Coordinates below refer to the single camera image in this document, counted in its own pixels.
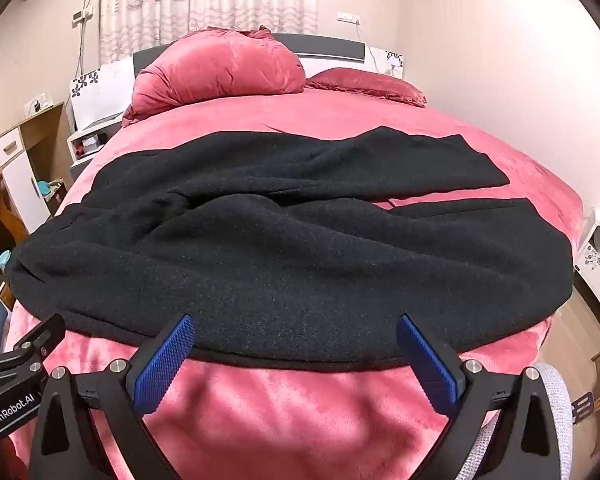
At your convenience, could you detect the white flowered nightstand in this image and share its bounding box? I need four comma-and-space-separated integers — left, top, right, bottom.
574, 208, 600, 342

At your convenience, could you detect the white hanging cable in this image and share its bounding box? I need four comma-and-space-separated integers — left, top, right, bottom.
75, 0, 105, 78

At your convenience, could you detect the wooden desk cabinet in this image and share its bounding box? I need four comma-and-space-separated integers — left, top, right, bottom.
0, 101, 73, 311

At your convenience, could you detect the grey and white headboard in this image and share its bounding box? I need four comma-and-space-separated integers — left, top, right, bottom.
70, 33, 406, 126

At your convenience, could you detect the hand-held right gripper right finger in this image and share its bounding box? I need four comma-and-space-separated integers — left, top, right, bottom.
396, 313, 576, 480

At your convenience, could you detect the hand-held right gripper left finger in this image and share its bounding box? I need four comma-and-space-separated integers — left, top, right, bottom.
27, 313, 197, 480

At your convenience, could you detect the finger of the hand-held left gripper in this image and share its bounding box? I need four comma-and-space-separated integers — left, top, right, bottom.
9, 314, 67, 362

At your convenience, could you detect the pink bed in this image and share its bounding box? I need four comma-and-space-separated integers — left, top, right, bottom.
2, 87, 588, 480

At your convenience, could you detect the pink pillow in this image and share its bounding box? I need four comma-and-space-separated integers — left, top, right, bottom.
305, 69, 427, 108

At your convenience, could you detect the pink folded duvet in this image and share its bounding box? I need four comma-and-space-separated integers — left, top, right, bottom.
121, 26, 307, 127

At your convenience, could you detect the black fleece garment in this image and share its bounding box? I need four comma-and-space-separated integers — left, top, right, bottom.
7, 126, 576, 373

